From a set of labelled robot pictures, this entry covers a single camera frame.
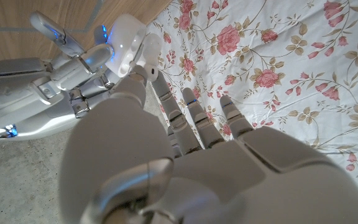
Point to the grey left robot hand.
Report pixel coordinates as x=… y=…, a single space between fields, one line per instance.
x=197 y=174

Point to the floral backdrop cloth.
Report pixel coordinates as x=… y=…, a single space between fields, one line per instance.
x=275 y=77

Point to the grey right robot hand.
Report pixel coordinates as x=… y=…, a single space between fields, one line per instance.
x=42 y=90

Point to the small white AirPod earbud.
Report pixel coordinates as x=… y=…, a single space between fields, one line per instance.
x=152 y=73

